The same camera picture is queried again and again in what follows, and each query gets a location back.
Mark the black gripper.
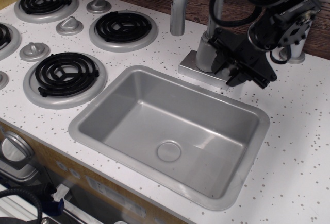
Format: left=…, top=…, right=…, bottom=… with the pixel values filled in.
left=209, top=28, right=277, bottom=89

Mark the silver faucet lever handle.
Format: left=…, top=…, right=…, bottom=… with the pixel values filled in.
left=220, top=64, right=238, bottom=77

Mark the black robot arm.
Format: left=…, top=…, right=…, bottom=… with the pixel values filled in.
left=208, top=0, right=321, bottom=89

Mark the silver faucet with base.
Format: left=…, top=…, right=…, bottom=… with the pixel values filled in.
left=170, top=0, right=240, bottom=90

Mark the grey plastic sink basin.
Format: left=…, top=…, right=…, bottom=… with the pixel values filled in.
left=69, top=66, right=270, bottom=211

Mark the back right stove burner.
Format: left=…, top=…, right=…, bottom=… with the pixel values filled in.
left=89, top=11, right=158, bottom=53

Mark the silver stove knob back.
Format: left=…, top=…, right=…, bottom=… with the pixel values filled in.
left=86, top=0, right=111, bottom=14

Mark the silver stove knob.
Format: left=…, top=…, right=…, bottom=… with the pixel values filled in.
left=86, top=0, right=111, bottom=14
left=19, top=42, right=50, bottom=62
left=56, top=16, right=84, bottom=36

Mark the silver stove knob middle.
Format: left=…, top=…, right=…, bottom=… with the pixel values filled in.
left=56, top=16, right=84, bottom=36

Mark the front right stove burner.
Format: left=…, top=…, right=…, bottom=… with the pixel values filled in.
left=23, top=52, right=107, bottom=110

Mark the back left stove burner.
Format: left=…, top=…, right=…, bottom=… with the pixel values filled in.
left=14, top=0, right=79, bottom=24

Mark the silver stove knob front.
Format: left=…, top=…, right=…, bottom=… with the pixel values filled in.
left=19, top=42, right=50, bottom=62

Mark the left edge stove burner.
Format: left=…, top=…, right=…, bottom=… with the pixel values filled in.
left=1, top=23, right=21, bottom=60

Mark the blue clamp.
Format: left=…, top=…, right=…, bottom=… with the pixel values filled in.
left=44, top=198, right=65, bottom=216

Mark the silver stove knob left edge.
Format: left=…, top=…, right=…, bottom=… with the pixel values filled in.
left=0, top=71, right=9, bottom=89

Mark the silver oven dial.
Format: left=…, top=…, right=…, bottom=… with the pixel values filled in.
left=1, top=131, right=34, bottom=169

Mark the white silver post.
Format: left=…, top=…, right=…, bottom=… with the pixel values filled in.
left=279, top=0, right=326, bottom=64

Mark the black braided cable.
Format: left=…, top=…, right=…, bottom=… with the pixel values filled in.
left=208, top=0, right=263, bottom=28

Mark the black cable lower left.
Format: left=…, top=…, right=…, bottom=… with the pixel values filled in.
left=0, top=185, right=56, bottom=224

